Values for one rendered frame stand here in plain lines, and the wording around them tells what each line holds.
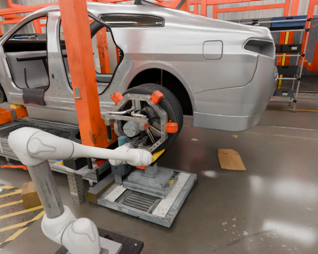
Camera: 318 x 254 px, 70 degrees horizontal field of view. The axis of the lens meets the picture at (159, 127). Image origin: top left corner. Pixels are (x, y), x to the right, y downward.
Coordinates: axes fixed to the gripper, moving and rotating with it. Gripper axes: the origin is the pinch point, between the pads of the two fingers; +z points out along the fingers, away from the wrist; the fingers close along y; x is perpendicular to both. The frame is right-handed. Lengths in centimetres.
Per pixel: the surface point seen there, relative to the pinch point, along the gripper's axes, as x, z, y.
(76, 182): -56, -9, -73
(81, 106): 18, 7, -69
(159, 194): -70, 23, 1
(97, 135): -12, 13, -60
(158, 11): 100, 72, -17
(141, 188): -68, 23, -19
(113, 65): 15, 433, -343
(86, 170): -38, -10, -58
